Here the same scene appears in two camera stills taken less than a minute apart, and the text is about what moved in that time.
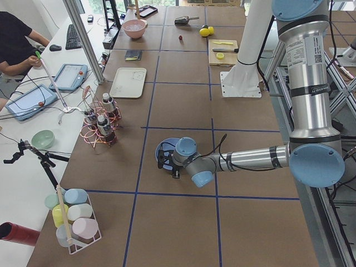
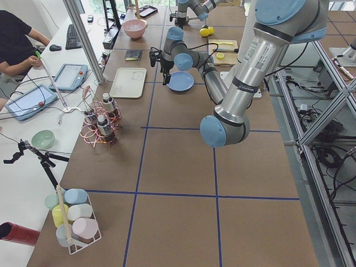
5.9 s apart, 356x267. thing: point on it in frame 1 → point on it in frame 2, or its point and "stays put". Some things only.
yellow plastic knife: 228,43 stays put
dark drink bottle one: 108,104 stays put
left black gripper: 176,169 → 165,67
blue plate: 167,144 → 181,81
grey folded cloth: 133,55 stays put
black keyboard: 73,41 stays put
